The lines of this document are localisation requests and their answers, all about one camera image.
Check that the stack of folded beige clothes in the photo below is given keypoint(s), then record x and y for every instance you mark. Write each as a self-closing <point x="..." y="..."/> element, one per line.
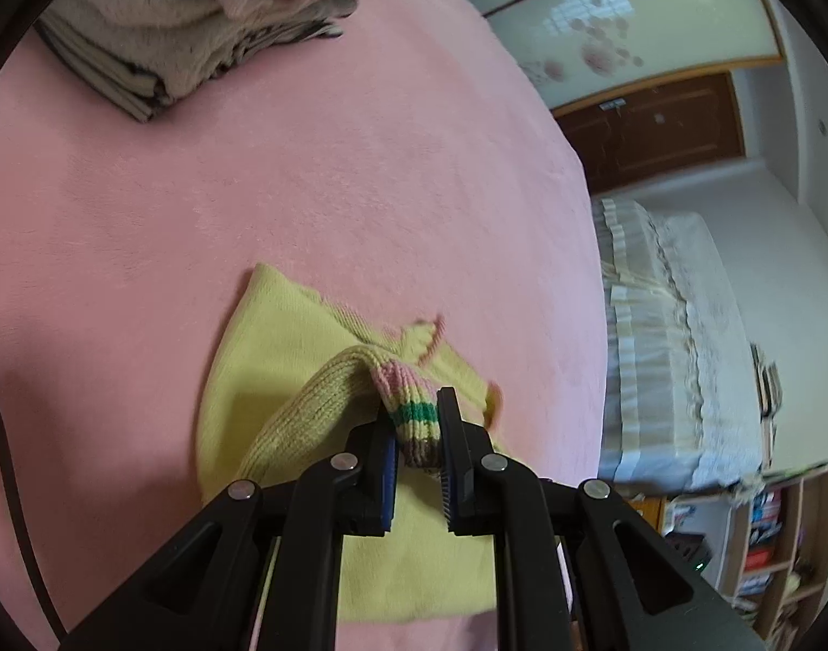
<point x="183" y="47"/>

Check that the brown wooden door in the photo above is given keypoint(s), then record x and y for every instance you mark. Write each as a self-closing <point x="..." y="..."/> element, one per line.
<point x="658" y="142"/>

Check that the wooden bookshelf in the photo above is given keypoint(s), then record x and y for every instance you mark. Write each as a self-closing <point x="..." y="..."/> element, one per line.
<point x="814" y="522"/>

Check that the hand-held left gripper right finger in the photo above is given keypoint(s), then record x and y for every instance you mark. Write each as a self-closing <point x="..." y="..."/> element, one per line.
<point x="449" y="468"/>

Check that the yellow knit striped cardigan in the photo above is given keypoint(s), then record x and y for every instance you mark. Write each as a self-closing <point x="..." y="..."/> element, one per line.
<point x="285" y="352"/>

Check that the floral sliding door wardrobe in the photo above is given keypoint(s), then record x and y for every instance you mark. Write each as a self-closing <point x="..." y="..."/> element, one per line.
<point x="624" y="13"/>

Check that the pink bed blanket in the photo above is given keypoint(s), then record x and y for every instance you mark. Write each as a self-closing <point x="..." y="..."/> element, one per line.
<point x="319" y="183"/>

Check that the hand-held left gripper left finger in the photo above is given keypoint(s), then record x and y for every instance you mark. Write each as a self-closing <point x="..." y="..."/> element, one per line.
<point x="387" y="481"/>

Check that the wooden drawer cabinet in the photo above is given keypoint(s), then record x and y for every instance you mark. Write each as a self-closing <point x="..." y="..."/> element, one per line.
<point x="648" y="512"/>

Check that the white lace covered furniture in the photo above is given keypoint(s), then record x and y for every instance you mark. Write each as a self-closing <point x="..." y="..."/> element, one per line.
<point x="692" y="352"/>

